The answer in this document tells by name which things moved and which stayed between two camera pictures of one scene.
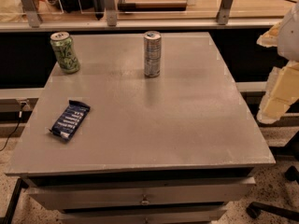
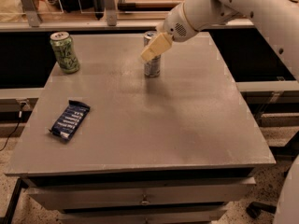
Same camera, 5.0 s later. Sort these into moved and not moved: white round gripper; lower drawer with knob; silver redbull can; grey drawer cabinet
Moved: white round gripper
Not moved: lower drawer with knob; grey drawer cabinet; silver redbull can
